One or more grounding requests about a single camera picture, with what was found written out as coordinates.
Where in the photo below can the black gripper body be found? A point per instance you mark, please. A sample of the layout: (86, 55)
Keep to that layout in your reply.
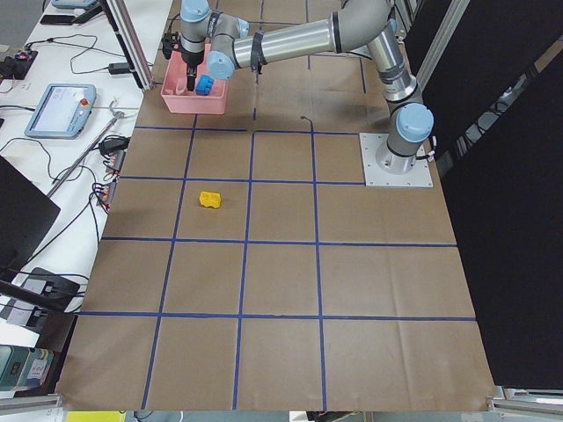
(192, 58)

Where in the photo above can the blue toy block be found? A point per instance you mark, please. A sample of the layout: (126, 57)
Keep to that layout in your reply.
(204, 85)

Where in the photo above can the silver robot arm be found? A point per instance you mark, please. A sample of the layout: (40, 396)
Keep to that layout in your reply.
(223, 43)

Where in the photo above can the pink plastic box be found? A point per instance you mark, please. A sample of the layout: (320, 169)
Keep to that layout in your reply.
(179, 99)

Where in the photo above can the black power adapter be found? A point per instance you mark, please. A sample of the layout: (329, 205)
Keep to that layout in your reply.
(118, 68)

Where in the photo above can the metal rod tool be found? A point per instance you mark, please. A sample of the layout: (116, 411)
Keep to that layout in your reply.
(117, 114)

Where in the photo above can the yellow toy block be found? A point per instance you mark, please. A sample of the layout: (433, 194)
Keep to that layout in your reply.
(210, 199)

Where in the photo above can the blue teach pendant tablet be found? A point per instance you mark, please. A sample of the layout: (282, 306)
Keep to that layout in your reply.
(62, 112)

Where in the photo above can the black monitor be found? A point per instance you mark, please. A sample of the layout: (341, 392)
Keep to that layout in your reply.
(27, 215)

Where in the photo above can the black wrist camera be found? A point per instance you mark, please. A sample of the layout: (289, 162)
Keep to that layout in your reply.
(170, 43)

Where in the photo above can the aluminium frame post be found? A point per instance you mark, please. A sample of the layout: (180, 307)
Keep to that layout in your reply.
(119, 19)

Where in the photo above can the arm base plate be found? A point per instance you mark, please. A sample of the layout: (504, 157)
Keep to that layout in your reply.
(382, 168)

